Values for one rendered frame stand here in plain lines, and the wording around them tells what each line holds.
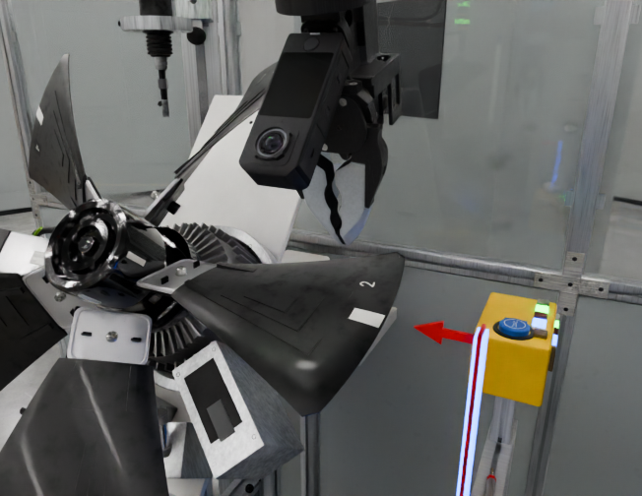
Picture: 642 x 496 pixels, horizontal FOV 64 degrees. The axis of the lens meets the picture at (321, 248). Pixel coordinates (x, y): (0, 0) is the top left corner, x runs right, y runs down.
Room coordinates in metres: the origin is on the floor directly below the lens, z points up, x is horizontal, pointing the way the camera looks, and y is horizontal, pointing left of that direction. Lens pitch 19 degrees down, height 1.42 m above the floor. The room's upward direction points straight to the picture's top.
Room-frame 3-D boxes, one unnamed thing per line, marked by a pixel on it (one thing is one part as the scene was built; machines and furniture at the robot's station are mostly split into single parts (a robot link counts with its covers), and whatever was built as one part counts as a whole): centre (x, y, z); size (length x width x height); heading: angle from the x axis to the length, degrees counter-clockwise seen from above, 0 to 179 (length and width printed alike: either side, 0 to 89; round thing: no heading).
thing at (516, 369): (0.68, -0.29, 1.02); 0.16 x 0.10 x 0.11; 154
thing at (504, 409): (0.68, -0.29, 0.92); 0.03 x 0.03 x 0.12; 64
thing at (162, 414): (0.56, 0.21, 0.96); 0.02 x 0.02 x 0.06
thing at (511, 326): (0.64, -0.27, 1.08); 0.04 x 0.04 x 0.02
